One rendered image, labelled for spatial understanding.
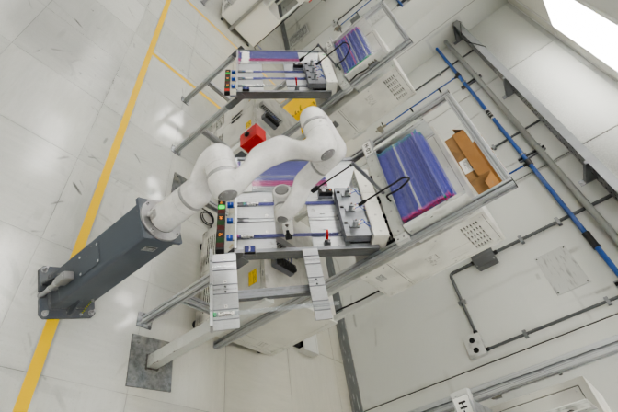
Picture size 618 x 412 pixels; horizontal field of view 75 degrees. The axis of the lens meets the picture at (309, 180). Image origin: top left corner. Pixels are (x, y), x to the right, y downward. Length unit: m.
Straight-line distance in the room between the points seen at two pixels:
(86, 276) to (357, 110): 2.20
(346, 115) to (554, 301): 1.96
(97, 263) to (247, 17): 4.91
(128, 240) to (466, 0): 4.36
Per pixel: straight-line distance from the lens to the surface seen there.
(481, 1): 5.23
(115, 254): 1.81
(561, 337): 3.18
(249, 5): 6.21
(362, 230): 2.02
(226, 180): 1.44
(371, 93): 3.18
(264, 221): 2.07
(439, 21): 5.10
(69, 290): 2.06
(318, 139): 1.42
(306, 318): 2.52
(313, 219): 2.10
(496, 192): 1.93
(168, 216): 1.64
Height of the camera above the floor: 1.84
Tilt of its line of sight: 21 degrees down
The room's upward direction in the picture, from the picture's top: 56 degrees clockwise
